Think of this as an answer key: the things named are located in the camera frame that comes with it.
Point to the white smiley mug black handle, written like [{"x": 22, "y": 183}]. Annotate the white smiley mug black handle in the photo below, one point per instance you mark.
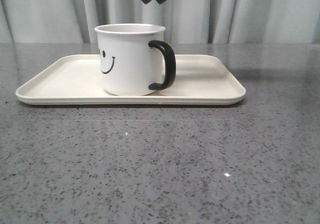
[{"x": 134, "y": 59}]

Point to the cream rectangular plastic tray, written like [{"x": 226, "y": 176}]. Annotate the cream rectangular plastic tray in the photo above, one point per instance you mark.
[{"x": 74, "y": 80}]

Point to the grey pleated curtain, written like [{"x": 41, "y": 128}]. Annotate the grey pleated curtain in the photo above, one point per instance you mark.
[{"x": 186, "y": 21}]

